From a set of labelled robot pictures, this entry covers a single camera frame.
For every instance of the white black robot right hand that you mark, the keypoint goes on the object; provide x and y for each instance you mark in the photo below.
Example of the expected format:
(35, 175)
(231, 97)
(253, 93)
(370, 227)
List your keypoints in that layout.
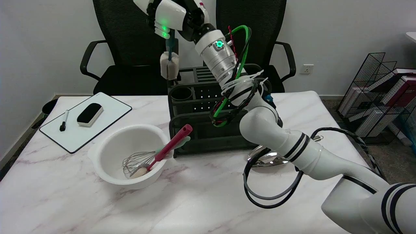
(170, 13)

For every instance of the blue sponge bottle brush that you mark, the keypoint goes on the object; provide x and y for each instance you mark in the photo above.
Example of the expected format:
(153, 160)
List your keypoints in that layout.
(169, 66)

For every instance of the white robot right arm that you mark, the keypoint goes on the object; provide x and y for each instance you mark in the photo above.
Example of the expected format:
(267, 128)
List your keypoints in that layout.
(266, 123)

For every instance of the white mixing bowl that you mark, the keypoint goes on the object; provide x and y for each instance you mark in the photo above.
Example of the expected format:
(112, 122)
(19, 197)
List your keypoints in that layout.
(113, 152)

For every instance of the black mesh office chair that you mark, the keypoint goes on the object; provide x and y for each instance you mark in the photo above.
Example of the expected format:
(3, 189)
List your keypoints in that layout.
(123, 32)
(260, 16)

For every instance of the black dish rack organizer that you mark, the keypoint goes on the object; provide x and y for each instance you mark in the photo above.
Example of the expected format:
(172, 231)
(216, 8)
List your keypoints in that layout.
(195, 136)

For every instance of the black white whiteboard eraser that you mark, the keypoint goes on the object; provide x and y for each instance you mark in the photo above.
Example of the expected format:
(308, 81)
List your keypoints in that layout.
(90, 114)

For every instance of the black whiteboard marker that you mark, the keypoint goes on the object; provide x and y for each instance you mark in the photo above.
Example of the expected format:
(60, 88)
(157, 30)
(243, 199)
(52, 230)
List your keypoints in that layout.
(64, 122)

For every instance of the black round bin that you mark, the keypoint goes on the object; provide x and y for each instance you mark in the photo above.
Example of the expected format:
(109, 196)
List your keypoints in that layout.
(49, 106)

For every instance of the dark navy book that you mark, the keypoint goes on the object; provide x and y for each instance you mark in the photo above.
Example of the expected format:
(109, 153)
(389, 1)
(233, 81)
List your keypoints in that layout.
(395, 79)

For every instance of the white furniture corner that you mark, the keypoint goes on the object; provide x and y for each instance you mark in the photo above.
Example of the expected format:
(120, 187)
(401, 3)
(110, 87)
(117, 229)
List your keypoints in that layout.
(411, 36)

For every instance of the red book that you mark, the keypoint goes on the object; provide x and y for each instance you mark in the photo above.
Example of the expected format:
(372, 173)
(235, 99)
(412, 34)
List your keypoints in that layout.
(404, 94)

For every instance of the white whiteboard black frame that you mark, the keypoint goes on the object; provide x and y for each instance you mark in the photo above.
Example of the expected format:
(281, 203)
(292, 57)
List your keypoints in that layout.
(97, 130)

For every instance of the white wall outlet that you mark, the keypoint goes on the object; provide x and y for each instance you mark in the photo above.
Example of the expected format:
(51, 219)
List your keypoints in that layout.
(307, 69)

